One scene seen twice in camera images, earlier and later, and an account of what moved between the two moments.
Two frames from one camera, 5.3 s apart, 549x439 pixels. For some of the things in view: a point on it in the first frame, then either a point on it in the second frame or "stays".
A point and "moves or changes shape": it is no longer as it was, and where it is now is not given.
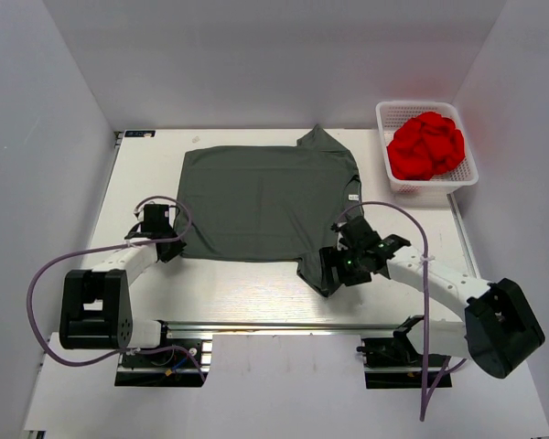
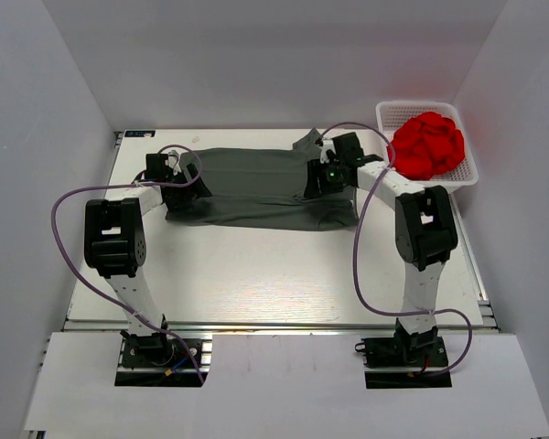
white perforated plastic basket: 392,114 stays
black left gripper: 177,246 → 192,190
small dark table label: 139,133 stays
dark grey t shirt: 268,203 moves or changes shape
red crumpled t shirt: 425,146 stays
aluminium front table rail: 395,326 stays
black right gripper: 332,256 → 316,169
